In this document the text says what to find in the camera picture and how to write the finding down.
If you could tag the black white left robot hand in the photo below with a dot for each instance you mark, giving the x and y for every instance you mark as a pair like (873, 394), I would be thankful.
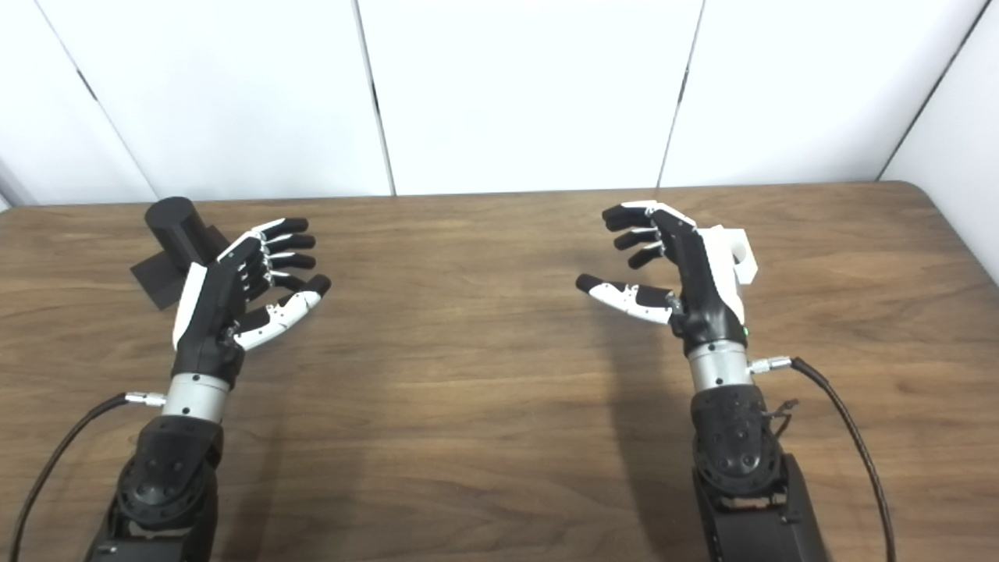
(204, 312)

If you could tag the white square piece with hole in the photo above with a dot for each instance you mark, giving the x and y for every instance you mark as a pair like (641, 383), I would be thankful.
(741, 257)

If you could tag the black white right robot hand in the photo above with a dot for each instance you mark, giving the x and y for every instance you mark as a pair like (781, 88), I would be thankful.
(702, 289)

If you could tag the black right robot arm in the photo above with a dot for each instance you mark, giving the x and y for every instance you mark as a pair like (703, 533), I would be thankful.
(734, 453)

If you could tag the black peg with square base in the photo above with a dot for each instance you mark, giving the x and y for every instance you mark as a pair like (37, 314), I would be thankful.
(175, 226)

